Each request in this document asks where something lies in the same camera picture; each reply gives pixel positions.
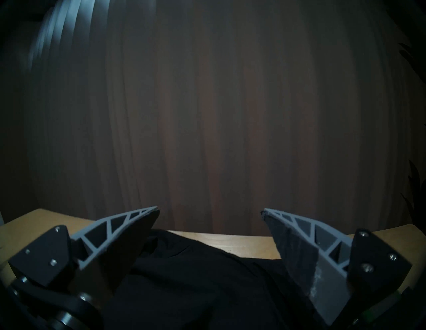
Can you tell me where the tall dark leafy plant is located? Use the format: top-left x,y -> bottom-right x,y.
398,42 -> 426,223

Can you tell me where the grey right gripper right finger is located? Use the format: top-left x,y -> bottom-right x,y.
261,209 -> 411,326

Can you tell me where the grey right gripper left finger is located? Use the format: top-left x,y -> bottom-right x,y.
8,206 -> 160,313

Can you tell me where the black t-shirt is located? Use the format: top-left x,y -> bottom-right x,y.
100,230 -> 328,330

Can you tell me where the brown pleated curtain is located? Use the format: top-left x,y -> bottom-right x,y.
0,0 -> 426,237

